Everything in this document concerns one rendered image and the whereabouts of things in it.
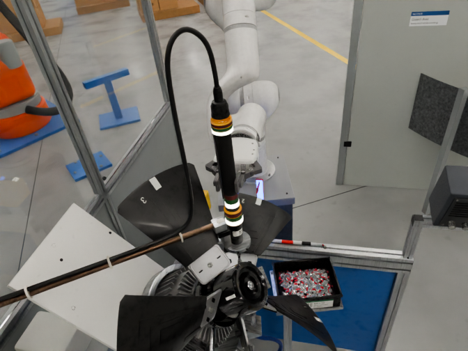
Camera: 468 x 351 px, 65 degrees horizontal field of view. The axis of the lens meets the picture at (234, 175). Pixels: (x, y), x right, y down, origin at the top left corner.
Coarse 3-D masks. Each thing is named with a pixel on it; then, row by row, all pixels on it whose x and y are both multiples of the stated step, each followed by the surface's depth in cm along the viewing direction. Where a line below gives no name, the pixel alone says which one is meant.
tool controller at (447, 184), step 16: (448, 176) 110; (464, 176) 109; (432, 192) 123; (448, 192) 108; (464, 192) 106; (432, 208) 122; (448, 208) 112; (464, 208) 110; (432, 224) 121; (448, 224) 116; (464, 224) 115
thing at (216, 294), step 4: (216, 292) 84; (220, 292) 86; (208, 296) 82; (212, 296) 84; (216, 296) 85; (220, 296) 86; (208, 300) 83; (216, 300) 86; (208, 304) 83; (212, 304) 85; (216, 304) 87; (208, 308) 84; (212, 308) 86; (216, 308) 88; (204, 312) 83; (204, 316) 84; (208, 316) 86; (212, 316) 88; (204, 320) 85; (204, 324) 86
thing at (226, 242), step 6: (216, 222) 88; (222, 222) 88; (216, 228) 87; (222, 228) 88; (228, 228) 89; (222, 234) 88; (228, 234) 89; (246, 234) 96; (222, 240) 92; (228, 240) 91; (246, 240) 94; (228, 246) 92; (234, 246) 93; (240, 246) 93; (246, 246) 92; (234, 252) 92; (240, 252) 92
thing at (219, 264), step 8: (216, 248) 92; (200, 256) 91; (208, 256) 91; (216, 256) 92; (224, 256) 92; (192, 264) 91; (200, 264) 91; (216, 264) 91; (224, 264) 92; (208, 272) 91; (216, 272) 91; (200, 280) 91; (208, 280) 91
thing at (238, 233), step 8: (216, 88) 68; (216, 96) 69; (216, 104) 69; (224, 104) 70; (216, 112) 70; (224, 112) 70; (240, 224) 89; (232, 232) 90; (240, 232) 91; (232, 240) 93; (240, 240) 93
